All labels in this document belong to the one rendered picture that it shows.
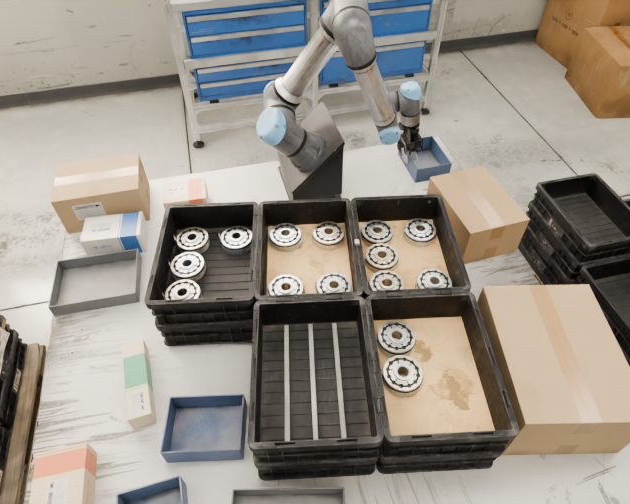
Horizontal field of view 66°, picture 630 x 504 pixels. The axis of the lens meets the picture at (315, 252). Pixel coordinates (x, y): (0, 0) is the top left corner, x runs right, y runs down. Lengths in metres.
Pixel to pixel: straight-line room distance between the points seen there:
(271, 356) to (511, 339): 0.63
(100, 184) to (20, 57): 2.47
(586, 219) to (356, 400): 1.51
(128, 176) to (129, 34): 2.29
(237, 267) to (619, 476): 1.17
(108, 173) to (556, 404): 1.62
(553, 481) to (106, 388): 1.22
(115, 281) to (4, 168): 2.18
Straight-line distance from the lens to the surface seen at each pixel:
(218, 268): 1.56
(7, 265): 3.13
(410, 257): 1.57
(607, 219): 2.49
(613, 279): 2.40
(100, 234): 1.84
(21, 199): 3.52
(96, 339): 1.67
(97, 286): 1.80
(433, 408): 1.30
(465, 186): 1.82
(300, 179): 1.82
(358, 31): 1.52
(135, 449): 1.46
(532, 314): 1.44
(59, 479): 1.42
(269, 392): 1.30
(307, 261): 1.54
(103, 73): 4.26
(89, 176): 1.99
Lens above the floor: 1.99
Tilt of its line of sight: 48 degrees down
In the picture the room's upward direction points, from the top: 1 degrees counter-clockwise
